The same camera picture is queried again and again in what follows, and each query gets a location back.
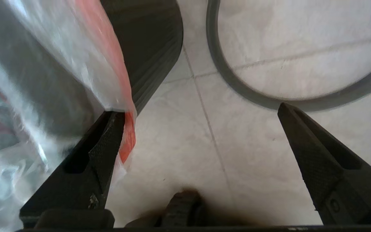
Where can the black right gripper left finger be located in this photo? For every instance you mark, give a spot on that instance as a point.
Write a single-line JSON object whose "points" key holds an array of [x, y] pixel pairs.
{"points": [[76, 187]]}

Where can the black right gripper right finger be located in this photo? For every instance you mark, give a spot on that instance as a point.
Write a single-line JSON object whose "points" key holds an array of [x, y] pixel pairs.
{"points": [[333, 180]]}

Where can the white red-print trash bag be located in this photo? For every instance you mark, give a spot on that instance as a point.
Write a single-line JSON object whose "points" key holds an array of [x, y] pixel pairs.
{"points": [[50, 64]]}

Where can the black trash bin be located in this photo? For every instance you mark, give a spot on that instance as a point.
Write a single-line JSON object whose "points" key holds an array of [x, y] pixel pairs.
{"points": [[150, 42]]}

